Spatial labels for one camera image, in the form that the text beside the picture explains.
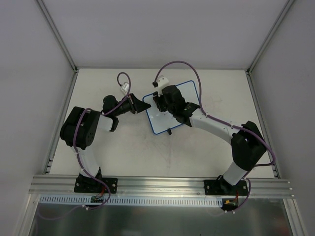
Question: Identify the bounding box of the blue framed whiteboard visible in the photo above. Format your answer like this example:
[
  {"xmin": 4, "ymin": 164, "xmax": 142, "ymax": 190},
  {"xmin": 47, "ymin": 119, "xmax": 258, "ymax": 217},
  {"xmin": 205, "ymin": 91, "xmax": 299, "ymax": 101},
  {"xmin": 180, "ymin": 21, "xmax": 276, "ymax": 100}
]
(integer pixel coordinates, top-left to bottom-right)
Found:
[{"xmin": 142, "ymin": 80, "xmax": 200, "ymax": 135}]

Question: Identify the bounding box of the red black whiteboard eraser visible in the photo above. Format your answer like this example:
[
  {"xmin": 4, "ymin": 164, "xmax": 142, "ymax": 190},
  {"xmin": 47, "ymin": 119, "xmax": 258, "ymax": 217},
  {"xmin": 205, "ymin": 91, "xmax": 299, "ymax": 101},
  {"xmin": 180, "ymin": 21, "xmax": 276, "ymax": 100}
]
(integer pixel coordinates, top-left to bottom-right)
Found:
[{"xmin": 153, "ymin": 94, "xmax": 162, "ymax": 112}]

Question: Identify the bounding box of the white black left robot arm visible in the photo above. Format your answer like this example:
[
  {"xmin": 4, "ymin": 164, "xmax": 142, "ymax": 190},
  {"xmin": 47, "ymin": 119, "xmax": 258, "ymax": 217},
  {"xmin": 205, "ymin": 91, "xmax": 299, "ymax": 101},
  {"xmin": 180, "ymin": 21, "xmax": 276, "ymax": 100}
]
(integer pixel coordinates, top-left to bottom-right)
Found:
[{"xmin": 60, "ymin": 93, "xmax": 151, "ymax": 192}]

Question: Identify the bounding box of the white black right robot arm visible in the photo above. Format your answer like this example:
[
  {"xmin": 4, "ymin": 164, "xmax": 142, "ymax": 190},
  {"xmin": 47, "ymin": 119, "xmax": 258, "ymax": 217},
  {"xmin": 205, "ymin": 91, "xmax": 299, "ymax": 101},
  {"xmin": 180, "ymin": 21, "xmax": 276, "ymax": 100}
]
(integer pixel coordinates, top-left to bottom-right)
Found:
[{"xmin": 153, "ymin": 85, "xmax": 267, "ymax": 195}]

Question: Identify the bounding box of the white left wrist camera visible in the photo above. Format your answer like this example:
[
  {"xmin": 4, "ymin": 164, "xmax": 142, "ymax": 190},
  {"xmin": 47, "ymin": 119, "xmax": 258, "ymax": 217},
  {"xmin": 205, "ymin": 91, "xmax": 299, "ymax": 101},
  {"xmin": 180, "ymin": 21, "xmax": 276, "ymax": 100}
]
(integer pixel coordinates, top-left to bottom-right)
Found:
[{"xmin": 121, "ymin": 82, "xmax": 129, "ymax": 95}]

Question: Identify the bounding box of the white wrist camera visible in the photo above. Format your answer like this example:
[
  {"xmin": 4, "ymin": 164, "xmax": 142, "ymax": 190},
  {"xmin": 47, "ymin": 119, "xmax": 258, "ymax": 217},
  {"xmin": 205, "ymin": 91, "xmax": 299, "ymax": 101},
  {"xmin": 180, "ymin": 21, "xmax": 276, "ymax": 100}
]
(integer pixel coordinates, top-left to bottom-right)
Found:
[
  {"xmin": 152, "ymin": 76, "xmax": 169, "ymax": 89},
  {"xmin": 121, "ymin": 82, "xmax": 129, "ymax": 95}
]

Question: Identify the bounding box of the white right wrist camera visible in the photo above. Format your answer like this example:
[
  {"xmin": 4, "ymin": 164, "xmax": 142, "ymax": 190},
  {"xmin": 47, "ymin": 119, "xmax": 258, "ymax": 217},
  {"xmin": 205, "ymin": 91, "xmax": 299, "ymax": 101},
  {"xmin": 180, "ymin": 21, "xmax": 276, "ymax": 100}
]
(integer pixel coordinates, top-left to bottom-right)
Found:
[{"xmin": 152, "ymin": 76, "xmax": 169, "ymax": 89}]

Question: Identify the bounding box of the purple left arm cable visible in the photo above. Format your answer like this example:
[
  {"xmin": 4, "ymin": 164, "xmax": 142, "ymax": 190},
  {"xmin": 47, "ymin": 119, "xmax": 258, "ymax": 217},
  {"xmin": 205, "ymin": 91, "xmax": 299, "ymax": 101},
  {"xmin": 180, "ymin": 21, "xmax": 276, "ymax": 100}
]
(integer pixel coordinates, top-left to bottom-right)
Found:
[{"xmin": 36, "ymin": 71, "xmax": 131, "ymax": 220}]

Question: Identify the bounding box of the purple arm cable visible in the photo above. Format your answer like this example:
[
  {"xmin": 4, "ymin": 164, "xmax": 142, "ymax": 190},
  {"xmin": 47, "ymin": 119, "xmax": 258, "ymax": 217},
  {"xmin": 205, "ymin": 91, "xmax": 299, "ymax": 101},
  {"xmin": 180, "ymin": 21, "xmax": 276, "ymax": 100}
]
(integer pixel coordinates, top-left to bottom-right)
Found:
[
  {"xmin": 36, "ymin": 71, "xmax": 131, "ymax": 220},
  {"xmin": 154, "ymin": 60, "xmax": 276, "ymax": 214}
]

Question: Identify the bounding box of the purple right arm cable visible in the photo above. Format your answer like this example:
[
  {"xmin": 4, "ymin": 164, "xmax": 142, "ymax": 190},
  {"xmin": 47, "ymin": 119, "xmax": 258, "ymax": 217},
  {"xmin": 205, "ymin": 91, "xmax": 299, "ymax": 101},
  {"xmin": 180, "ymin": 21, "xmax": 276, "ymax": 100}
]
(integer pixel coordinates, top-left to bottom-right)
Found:
[{"xmin": 154, "ymin": 60, "xmax": 276, "ymax": 214}]

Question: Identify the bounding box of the aluminium right side rail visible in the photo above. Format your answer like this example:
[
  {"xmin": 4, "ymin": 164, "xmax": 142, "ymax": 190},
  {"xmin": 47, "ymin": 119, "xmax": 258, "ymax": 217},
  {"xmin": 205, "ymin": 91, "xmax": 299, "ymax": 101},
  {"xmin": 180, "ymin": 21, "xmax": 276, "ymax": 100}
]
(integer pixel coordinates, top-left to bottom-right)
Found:
[{"xmin": 245, "ymin": 71, "xmax": 281, "ymax": 178}]

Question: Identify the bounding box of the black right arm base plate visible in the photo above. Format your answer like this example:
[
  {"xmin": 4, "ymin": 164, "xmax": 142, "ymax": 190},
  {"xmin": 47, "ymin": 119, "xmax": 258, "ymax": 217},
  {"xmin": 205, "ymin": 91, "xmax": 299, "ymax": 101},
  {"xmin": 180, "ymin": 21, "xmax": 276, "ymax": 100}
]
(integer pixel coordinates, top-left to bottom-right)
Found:
[{"xmin": 203, "ymin": 178, "xmax": 249, "ymax": 196}]

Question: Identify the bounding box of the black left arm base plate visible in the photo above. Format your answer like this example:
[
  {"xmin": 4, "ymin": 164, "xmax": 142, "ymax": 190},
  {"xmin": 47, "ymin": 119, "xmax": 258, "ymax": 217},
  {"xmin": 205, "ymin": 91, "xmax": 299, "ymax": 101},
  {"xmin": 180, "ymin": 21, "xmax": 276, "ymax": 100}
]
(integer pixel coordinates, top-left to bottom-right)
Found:
[{"xmin": 74, "ymin": 174, "xmax": 118, "ymax": 194}]

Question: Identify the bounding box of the aluminium left side rail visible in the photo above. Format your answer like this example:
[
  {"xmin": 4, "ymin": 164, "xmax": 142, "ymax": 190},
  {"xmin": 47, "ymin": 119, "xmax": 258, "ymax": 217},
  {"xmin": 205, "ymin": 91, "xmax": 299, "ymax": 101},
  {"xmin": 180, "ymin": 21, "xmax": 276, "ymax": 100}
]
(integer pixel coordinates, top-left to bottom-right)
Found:
[{"xmin": 41, "ymin": 69, "xmax": 79, "ymax": 175}]

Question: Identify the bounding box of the aluminium frame rail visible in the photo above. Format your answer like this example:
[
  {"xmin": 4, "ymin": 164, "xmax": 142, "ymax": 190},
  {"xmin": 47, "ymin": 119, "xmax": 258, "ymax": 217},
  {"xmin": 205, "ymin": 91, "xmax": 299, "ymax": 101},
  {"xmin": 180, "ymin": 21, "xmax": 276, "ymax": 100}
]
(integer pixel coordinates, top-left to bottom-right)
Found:
[{"xmin": 28, "ymin": 175, "xmax": 295, "ymax": 199}]

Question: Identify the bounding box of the aluminium left corner post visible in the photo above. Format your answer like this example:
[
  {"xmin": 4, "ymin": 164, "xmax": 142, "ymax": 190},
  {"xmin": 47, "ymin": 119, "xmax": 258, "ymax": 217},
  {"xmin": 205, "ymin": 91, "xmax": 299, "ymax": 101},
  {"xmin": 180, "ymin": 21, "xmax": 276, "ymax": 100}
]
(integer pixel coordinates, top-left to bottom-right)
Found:
[{"xmin": 34, "ymin": 0, "xmax": 77, "ymax": 72}]

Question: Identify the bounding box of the aluminium corner post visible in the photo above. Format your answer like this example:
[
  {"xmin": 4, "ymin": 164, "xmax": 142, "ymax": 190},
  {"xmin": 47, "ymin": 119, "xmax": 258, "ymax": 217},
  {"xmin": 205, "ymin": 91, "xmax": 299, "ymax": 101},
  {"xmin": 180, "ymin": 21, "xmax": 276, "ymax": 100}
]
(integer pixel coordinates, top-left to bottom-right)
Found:
[
  {"xmin": 246, "ymin": 0, "xmax": 296, "ymax": 75},
  {"xmin": 34, "ymin": 0, "xmax": 77, "ymax": 72}
]

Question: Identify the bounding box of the white slotted cable duct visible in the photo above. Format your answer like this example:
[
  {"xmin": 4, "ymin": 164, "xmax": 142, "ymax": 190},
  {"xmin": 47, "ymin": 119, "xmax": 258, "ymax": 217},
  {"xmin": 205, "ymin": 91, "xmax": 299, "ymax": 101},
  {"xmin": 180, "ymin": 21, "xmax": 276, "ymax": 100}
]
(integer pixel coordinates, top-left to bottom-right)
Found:
[{"xmin": 39, "ymin": 194, "xmax": 223, "ymax": 208}]

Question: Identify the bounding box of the aluminium right corner post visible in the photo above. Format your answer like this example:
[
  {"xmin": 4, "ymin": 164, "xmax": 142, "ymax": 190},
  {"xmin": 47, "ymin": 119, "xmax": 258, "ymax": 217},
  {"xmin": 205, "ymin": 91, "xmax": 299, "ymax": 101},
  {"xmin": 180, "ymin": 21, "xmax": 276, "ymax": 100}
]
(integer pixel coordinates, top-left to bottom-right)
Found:
[{"xmin": 246, "ymin": 0, "xmax": 296, "ymax": 75}]

